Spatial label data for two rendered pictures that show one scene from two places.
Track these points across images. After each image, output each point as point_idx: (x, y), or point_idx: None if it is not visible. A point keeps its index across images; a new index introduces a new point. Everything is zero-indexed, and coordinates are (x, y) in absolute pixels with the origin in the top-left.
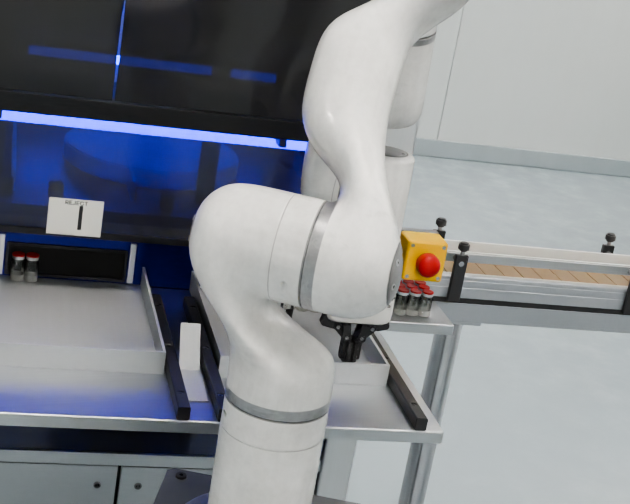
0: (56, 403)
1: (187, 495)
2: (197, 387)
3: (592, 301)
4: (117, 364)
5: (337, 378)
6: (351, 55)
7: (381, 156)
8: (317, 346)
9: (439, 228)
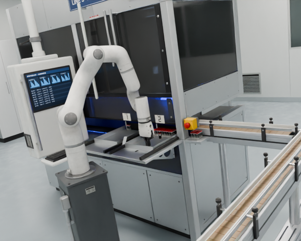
0: (92, 148)
1: None
2: None
3: (252, 137)
4: (111, 143)
5: (144, 149)
6: (74, 78)
7: (74, 96)
8: (73, 134)
9: (220, 117)
